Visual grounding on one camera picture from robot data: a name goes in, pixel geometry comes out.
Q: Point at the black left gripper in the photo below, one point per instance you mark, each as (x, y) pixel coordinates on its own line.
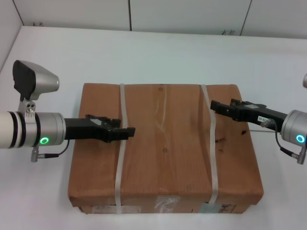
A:
(84, 129)

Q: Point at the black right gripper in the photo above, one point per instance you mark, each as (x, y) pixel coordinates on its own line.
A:
(256, 113)

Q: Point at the brown cardboard box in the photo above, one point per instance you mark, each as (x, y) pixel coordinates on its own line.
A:
(168, 167)

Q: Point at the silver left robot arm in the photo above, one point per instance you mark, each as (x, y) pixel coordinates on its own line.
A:
(26, 129)

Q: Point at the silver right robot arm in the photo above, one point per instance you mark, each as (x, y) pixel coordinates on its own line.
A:
(293, 127)

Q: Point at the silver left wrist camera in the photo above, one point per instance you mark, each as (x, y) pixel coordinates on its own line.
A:
(40, 80)

